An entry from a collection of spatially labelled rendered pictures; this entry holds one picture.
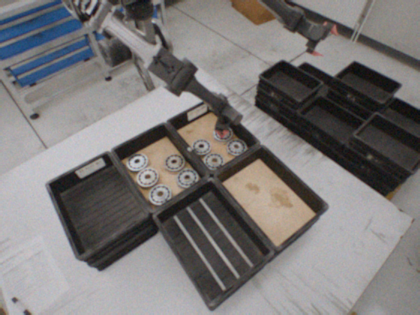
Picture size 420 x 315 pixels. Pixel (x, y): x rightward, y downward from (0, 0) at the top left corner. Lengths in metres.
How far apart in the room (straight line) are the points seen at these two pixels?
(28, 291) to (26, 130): 1.91
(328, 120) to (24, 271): 2.09
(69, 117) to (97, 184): 1.70
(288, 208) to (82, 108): 2.34
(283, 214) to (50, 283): 1.03
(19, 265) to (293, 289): 1.19
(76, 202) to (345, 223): 1.25
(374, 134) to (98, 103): 2.48
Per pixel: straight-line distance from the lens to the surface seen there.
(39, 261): 1.47
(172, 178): 1.27
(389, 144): 2.15
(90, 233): 1.26
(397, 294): 2.27
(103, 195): 1.31
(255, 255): 1.14
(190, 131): 1.43
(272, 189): 1.26
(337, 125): 2.25
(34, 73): 2.95
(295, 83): 2.31
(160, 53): 0.78
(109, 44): 1.90
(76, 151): 1.69
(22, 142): 3.00
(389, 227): 1.54
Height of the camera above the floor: 1.92
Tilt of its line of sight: 56 degrees down
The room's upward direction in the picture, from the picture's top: 1 degrees counter-clockwise
